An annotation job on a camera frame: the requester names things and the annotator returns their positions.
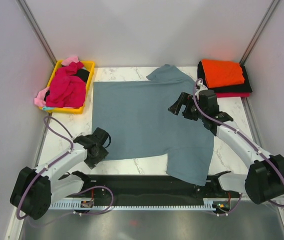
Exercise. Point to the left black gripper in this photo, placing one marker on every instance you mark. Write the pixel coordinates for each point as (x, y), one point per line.
(102, 153)

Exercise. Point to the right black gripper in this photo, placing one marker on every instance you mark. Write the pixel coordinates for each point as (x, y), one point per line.
(185, 99)

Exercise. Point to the yellow plastic bin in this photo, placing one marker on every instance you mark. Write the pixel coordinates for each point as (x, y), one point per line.
(88, 65)

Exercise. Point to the grey-blue t shirt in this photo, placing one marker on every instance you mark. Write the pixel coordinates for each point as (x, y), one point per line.
(136, 115)

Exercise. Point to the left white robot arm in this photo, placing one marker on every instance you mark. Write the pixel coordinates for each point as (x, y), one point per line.
(62, 184)

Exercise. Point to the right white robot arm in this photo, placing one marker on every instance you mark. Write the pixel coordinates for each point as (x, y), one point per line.
(258, 161)

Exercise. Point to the folded magenta t shirt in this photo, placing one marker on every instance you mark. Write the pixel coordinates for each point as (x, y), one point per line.
(233, 95)

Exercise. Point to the folded orange t shirt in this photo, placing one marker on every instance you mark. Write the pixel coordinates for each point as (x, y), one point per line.
(222, 73)

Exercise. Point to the magenta t shirt in bin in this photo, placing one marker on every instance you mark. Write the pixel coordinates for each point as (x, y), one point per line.
(66, 89)

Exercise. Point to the folded black t shirt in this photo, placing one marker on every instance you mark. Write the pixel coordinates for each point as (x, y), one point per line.
(239, 88)

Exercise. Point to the black garment in bin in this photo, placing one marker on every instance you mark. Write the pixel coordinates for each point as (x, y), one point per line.
(83, 74)

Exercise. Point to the light pink t shirt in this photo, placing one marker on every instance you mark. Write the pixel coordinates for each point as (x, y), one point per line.
(39, 99)

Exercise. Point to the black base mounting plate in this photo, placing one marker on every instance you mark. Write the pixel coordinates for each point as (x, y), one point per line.
(157, 190)

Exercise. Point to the aluminium front rail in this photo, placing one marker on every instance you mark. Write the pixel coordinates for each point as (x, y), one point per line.
(258, 188)

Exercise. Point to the white slotted cable duct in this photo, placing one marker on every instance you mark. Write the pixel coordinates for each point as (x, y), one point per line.
(79, 205)

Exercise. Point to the right aluminium frame post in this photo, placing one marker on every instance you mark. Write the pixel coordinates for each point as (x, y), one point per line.
(260, 29)

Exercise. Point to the aluminium frame post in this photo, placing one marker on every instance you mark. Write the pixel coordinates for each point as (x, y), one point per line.
(260, 29)
(37, 30)

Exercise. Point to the left aluminium frame post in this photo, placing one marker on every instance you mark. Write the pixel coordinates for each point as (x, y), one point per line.
(37, 30)

